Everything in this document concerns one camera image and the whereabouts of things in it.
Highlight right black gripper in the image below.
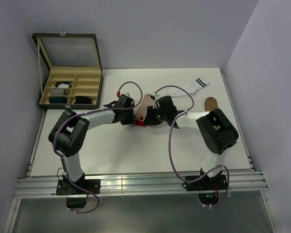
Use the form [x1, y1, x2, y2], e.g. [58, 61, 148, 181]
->
[143, 105, 168, 126]

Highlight beige reindeer sock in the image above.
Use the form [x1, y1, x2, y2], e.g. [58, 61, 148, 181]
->
[135, 94, 155, 127]

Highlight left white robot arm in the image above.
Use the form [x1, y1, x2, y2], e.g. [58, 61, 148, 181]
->
[48, 94, 135, 194]

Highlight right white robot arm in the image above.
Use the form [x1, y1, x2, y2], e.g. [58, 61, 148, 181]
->
[143, 96, 239, 189]

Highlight white striped sock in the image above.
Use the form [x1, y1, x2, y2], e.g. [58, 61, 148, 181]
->
[166, 77, 209, 98]

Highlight brown sock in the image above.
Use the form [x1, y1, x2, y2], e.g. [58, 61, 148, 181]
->
[204, 97, 218, 112]

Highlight black compartment storage box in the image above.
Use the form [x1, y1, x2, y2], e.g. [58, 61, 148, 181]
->
[32, 31, 103, 110]

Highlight black white rolled sock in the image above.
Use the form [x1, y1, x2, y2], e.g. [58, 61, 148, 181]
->
[55, 81, 72, 88]

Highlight grey rolled sock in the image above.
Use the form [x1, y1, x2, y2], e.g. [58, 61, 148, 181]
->
[50, 88, 70, 96]

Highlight dark green rolled sock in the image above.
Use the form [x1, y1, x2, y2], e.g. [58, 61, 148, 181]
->
[49, 96, 67, 104]

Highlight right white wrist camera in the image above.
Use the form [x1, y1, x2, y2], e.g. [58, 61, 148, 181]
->
[151, 92, 161, 109]

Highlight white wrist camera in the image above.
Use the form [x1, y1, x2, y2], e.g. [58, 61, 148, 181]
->
[116, 91, 130, 98]
[151, 92, 161, 109]

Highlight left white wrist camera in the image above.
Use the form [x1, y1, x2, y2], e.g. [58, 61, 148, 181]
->
[116, 91, 130, 98]

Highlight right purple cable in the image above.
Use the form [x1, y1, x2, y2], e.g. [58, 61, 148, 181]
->
[154, 85, 231, 208]

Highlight purple cable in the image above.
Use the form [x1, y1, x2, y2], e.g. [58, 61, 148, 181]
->
[52, 82, 143, 215]
[154, 85, 231, 208]

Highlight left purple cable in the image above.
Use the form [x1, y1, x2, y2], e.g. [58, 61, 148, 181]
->
[52, 82, 143, 215]

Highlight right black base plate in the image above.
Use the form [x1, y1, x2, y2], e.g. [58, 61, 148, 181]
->
[182, 172, 227, 205]

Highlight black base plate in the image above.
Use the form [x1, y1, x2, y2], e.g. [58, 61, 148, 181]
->
[182, 172, 227, 205]
[55, 174, 101, 214]

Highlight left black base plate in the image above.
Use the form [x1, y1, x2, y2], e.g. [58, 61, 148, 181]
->
[55, 174, 101, 214]

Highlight aluminium mounting rail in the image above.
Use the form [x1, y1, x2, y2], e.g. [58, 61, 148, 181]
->
[13, 170, 268, 199]

